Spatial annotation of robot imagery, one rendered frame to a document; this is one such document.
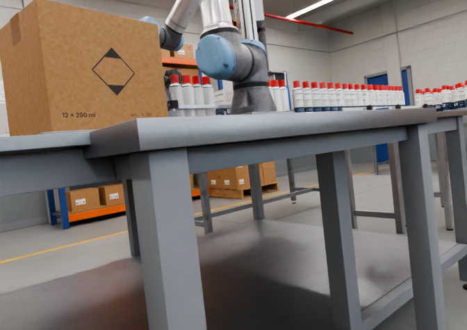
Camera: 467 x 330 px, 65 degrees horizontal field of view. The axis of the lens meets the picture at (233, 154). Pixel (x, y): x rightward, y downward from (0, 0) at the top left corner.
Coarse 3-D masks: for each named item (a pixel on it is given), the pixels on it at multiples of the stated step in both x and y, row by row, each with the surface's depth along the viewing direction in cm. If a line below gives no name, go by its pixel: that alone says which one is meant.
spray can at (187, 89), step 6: (186, 78) 144; (186, 84) 144; (186, 90) 143; (192, 90) 145; (186, 96) 143; (192, 96) 144; (186, 102) 144; (192, 102) 144; (186, 114) 144; (192, 114) 144
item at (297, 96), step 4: (296, 84) 189; (296, 88) 188; (300, 88) 189; (296, 92) 188; (300, 92) 188; (296, 96) 188; (300, 96) 188; (296, 100) 188; (300, 100) 188; (296, 104) 189; (300, 104) 188; (296, 108) 189; (300, 108) 188; (296, 112) 189; (300, 112) 188
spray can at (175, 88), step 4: (172, 76) 141; (176, 76) 141; (172, 80) 141; (176, 80) 141; (172, 84) 141; (176, 84) 141; (172, 88) 140; (176, 88) 140; (180, 88) 141; (172, 92) 140; (176, 92) 140; (180, 92) 141; (176, 96) 140; (180, 96) 141; (180, 100) 141; (180, 104) 141; (180, 112) 141; (184, 112) 143; (180, 116) 141; (184, 116) 142
